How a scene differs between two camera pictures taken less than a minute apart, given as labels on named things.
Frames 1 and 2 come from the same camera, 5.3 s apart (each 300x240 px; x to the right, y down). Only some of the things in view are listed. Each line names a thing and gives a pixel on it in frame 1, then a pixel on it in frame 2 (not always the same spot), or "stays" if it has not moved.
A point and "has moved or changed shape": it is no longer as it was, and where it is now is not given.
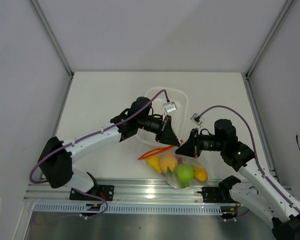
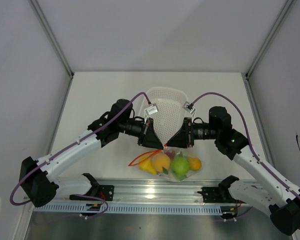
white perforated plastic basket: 179,116 stays
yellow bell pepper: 154,162 → 147,165
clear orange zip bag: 181,171 has moved or changed shape
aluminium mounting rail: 149,191 stays
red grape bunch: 180,159 → 171,154
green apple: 184,173 → 180,166
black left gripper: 167,135 → 147,137
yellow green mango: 200,173 → 195,163
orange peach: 168,161 → 159,160
